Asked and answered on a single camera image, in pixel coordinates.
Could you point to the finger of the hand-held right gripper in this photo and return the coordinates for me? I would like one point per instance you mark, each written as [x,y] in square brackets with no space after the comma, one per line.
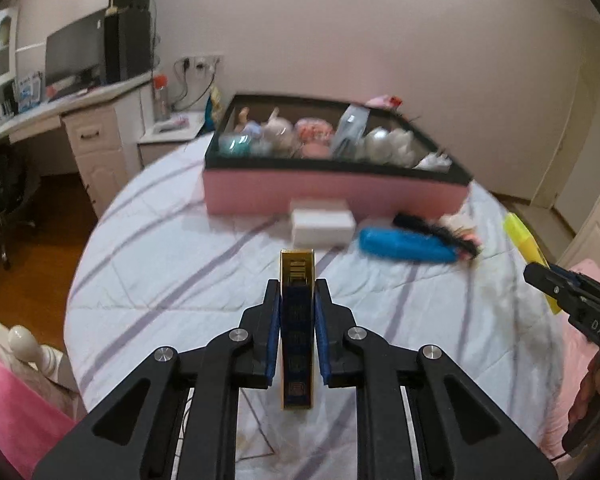
[572,279]
[547,282]

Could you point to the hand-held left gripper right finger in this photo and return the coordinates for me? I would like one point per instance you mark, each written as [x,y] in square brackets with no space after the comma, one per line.
[322,335]

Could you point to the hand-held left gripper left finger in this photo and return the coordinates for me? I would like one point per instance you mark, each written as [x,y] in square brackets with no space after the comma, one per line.
[272,335]

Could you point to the gold and blue box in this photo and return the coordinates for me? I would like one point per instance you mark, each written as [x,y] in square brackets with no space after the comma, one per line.
[296,310]

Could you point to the yellow highlighter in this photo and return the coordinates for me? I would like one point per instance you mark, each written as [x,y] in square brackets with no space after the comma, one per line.
[527,245]

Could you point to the pink storage box black rim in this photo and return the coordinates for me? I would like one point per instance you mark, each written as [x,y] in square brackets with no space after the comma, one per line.
[330,190]

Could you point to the person's right hand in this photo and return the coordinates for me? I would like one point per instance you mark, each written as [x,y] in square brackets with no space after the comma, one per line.
[590,385]

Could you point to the pink cloth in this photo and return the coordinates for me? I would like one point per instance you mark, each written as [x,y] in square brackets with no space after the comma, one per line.
[570,360]

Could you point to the white door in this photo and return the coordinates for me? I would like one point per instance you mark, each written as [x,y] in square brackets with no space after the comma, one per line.
[592,185]

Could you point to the small pink white toy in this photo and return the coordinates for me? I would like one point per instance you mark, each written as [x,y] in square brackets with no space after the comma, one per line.
[460,225]

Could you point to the small white box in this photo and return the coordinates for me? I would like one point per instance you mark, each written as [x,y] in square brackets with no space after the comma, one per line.
[322,222]

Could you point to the white striped tablecloth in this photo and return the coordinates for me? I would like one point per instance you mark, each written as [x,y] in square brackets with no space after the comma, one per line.
[180,270]

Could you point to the blue pouch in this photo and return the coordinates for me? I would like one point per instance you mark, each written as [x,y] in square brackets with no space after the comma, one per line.
[405,247]

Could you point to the black comb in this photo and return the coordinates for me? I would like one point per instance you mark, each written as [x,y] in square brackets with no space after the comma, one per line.
[430,230]

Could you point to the light blue plastic package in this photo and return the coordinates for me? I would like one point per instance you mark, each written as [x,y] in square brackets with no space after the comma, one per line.
[350,130]

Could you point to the white side table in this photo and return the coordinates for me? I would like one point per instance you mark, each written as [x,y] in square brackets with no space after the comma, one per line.
[172,132]

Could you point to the blue yellow snack bag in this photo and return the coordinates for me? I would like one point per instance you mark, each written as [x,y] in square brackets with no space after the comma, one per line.
[214,107]

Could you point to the pink toy behind box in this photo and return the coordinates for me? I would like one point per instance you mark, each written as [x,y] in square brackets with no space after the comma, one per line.
[382,102]

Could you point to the white bedpost knob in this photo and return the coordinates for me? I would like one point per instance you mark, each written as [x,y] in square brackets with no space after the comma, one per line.
[27,342]

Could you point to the red-capped bottle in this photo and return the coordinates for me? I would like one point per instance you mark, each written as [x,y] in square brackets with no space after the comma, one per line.
[161,97]

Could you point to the pink blanket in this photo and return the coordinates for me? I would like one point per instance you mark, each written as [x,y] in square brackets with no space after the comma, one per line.
[20,420]

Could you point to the white desk with drawers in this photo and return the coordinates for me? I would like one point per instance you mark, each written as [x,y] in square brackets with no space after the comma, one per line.
[95,135]

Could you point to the black office chair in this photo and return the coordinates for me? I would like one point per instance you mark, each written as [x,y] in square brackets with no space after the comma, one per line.
[2,205]

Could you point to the black computer tower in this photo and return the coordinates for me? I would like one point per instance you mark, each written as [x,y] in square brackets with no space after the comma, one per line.
[127,45]

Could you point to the blue box on desk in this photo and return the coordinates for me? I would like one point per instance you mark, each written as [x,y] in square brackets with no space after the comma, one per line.
[31,91]

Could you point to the black computer monitor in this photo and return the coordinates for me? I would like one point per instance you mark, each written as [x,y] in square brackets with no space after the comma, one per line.
[75,52]

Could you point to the white display cabinet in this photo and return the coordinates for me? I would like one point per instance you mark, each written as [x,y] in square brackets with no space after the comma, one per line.
[0,50]

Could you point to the white wall outlet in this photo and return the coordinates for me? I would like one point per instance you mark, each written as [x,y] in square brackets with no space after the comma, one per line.
[203,62]

